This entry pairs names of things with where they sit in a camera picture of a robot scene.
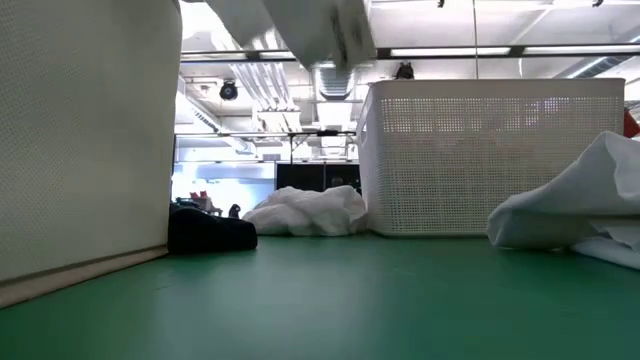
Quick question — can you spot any plain white garment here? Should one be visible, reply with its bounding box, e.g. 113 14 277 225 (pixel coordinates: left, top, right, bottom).
242 184 369 237

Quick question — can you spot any small black garment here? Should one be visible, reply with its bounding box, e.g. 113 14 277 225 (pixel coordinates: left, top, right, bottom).
167 207 259 255

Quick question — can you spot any white garment with print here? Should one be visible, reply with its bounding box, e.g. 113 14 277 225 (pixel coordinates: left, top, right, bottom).
204 0 377 71

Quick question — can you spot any black partition panel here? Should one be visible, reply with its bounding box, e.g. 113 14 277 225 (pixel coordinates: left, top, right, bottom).
274 162 364 194

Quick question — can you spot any red chair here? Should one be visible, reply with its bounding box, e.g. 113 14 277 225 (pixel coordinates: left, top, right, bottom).
188 189 217 214

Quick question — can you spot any green table mat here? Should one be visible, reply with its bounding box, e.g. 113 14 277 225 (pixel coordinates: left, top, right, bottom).
0 232 640 360

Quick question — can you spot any black round ceiling lamp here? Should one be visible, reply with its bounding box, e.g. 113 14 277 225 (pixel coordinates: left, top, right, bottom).
218 79 240 101

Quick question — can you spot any white perforated plastic basket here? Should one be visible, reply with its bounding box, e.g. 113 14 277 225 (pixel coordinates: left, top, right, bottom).
355 78 626 237

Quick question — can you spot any beige fabric storage bin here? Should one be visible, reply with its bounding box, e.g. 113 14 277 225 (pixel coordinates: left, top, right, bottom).
0 0 184 309

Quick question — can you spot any white button shirt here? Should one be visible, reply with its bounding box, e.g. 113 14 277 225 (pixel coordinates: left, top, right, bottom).
486 130 640 271

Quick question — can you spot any red toolbox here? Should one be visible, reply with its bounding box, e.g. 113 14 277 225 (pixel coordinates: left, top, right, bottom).
623 107 640 139

